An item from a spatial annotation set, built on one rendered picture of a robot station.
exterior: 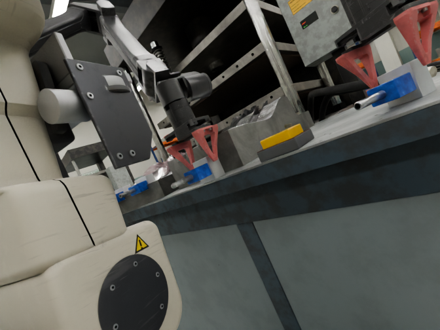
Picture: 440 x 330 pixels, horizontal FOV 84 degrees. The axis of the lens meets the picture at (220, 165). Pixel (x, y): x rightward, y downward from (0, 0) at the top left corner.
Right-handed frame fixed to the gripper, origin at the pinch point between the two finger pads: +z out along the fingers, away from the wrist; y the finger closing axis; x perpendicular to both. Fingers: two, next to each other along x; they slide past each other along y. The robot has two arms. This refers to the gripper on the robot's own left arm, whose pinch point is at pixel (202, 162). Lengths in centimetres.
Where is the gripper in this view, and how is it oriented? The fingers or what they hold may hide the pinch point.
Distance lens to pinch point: 56.0
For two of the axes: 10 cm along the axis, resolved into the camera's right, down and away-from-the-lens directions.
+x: -6.0, 3.1, -7.4
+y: -6.8, 2.9, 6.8
